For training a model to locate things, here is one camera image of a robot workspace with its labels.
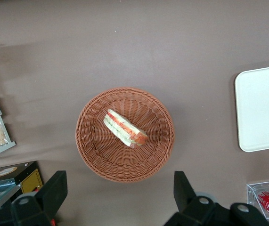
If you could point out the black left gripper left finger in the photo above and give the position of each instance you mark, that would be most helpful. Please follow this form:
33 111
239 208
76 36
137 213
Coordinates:
47 195

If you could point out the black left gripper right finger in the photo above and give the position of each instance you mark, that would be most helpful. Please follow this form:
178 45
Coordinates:
188 200

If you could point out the clear acrylic can box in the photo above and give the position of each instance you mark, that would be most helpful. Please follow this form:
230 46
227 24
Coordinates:
252 193

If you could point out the brown round wicker basket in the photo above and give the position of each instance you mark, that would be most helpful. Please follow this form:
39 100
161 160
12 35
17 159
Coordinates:
124 162

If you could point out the triangular sandwich with tomato filling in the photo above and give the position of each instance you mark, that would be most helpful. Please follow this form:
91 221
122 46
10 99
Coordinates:
124 129

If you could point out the black machine with yellow label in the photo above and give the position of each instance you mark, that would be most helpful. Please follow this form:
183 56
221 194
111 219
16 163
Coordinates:
11 179

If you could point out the cream plastic tray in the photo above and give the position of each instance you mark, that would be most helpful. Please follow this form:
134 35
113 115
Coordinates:
262 108

